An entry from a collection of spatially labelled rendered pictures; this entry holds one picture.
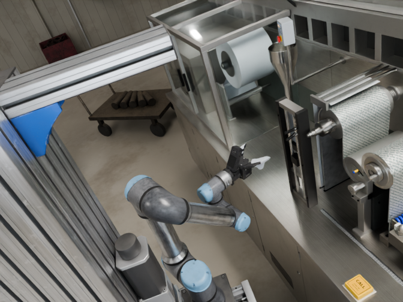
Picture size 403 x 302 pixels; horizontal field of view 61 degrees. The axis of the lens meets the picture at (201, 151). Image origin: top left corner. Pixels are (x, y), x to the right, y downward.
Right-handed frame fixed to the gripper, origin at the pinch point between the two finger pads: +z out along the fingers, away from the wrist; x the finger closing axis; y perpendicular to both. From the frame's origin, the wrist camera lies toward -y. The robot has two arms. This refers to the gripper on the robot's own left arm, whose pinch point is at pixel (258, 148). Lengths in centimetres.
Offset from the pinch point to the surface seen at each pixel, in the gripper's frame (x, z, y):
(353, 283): 60, -16, 23
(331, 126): 26.0, 16.5, -14.8
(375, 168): 49, 9, -11
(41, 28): -830, 119, 154
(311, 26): -20, 66, -28
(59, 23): -827, 164, 157
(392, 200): 57, 11, 2
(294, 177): 10.0, 13.1, 23.4
